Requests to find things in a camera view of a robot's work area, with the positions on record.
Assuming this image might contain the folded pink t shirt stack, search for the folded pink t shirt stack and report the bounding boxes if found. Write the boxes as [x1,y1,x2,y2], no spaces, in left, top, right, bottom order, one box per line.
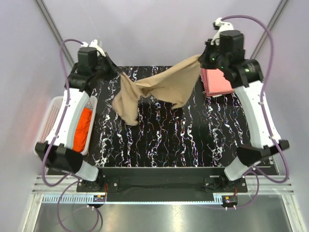
[200,69,234,97]

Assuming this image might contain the left aluminium frame post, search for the left aluminium frame post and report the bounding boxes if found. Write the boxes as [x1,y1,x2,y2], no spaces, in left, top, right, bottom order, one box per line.
[34,0,74,67]

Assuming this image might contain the aluminium frame post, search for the aluminium frame post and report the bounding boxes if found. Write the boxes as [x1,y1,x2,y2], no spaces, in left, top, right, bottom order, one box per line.
[251,0,290,58]
[34,0,74,67]

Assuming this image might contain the white slotted cable duct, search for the white slotted cable duct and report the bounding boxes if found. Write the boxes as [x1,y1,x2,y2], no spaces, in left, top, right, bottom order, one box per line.
[42,194,224,205]

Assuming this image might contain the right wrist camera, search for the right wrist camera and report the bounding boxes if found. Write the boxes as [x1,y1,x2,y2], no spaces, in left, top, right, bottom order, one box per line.
[211,17,234,45]

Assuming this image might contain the beige t shirt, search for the beige t shirt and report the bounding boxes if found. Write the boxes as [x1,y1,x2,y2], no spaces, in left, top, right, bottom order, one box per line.
[112,54,201,126]

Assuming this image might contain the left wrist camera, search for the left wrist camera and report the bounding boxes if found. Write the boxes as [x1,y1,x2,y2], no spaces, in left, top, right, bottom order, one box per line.
[81,39,106,57]

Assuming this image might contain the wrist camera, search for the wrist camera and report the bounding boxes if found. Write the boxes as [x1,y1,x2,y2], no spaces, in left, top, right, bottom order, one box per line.
[81,39,106,57]
[211,17,234,45]

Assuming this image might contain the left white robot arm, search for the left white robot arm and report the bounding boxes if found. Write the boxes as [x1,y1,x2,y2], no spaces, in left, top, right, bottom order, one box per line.
[35,45,118,191]

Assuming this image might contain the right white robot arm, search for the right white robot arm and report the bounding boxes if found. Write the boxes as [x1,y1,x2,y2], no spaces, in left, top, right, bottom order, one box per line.
[198,29,290,192]

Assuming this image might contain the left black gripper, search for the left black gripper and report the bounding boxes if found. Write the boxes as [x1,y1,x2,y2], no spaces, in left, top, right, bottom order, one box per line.
[92,52,123,81]

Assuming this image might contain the orange t shirt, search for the orange t shirt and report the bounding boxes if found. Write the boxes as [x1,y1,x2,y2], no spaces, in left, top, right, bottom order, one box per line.
[72,108,92,153]

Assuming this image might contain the right aluminium frame post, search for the right aluminium frame post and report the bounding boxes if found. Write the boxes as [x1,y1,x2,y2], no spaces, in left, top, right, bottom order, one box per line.
[251,0,290,58]

